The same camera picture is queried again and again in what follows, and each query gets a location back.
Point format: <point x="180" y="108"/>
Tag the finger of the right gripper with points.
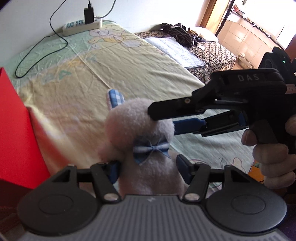
<point x="226" y="122"/>

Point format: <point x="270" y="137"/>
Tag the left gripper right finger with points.
<point x="196" y="176"/>

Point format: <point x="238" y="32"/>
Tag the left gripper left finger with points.
<point x="104" y="176"/>

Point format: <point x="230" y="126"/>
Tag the white bunny plush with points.
<point x="142" y="145"/>

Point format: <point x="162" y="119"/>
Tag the person's right hand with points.
<point x="276" y="164"/>

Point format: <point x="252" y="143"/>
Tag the metal basin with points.
<point x="244" y="63"/>

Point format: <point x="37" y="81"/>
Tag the patterned dark mattress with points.
<point x="214" y="55"/>

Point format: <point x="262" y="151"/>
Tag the folded light blue towel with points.
<point x="176" y="51"/>

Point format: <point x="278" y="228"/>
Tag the red cardboard box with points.
<point x="22" y="165"/>

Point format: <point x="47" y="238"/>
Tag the dark clothes pile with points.
<point x="182" y="36"/>

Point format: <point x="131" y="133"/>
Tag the white power strip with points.
<point x="79" y="26"/>

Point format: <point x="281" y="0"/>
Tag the black charger adapter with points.
<point x="89" y="14"/>

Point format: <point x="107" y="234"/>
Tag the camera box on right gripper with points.
<point x="279" y="60"/>

